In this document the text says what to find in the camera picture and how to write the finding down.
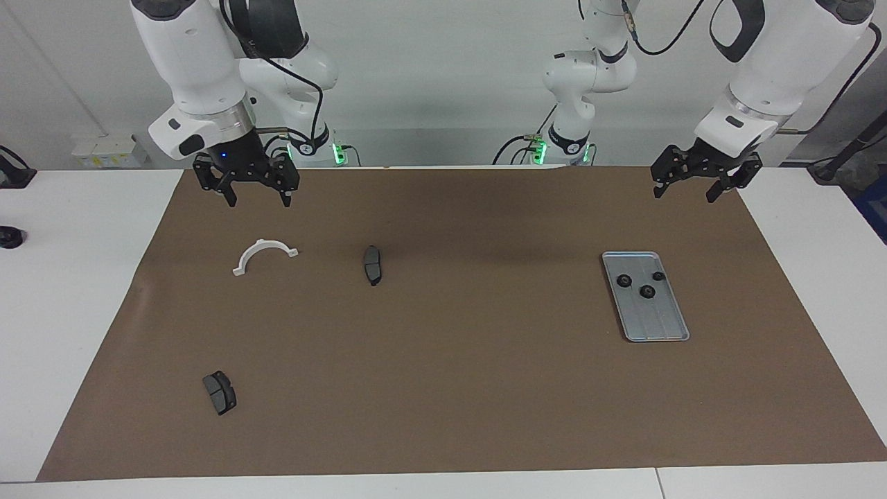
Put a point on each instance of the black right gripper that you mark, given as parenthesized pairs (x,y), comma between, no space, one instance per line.
(242,163)

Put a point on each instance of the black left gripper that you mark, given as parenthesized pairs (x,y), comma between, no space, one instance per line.
(714,163)

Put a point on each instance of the large black bearing gear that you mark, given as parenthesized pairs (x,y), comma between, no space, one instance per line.
(647,291)
(624,281)

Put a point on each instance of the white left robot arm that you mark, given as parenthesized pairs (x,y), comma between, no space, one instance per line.
(783,76)

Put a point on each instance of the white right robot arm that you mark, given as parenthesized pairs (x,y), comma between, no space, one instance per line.
(194,62)

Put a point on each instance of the silver metal tray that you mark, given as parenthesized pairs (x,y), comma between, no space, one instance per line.
(658,322)

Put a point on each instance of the long curved dark brake pad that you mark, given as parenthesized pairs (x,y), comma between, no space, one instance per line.
(373,265)

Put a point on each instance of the black stand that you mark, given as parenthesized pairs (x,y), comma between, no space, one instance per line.
(842,156)

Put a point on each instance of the blue box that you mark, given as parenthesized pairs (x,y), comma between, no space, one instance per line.
(874,208)

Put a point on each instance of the short dark grey brake pad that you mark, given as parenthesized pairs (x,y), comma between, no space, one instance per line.
(220,394)

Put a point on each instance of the black table clamp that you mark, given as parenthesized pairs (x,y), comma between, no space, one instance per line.
(15,177)

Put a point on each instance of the black round knob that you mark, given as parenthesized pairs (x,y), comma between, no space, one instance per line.
(10,237)

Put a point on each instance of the brown table mat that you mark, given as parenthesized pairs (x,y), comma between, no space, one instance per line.
(450,388)

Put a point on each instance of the white curved plastic bracket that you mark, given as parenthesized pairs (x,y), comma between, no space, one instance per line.
(263,244)

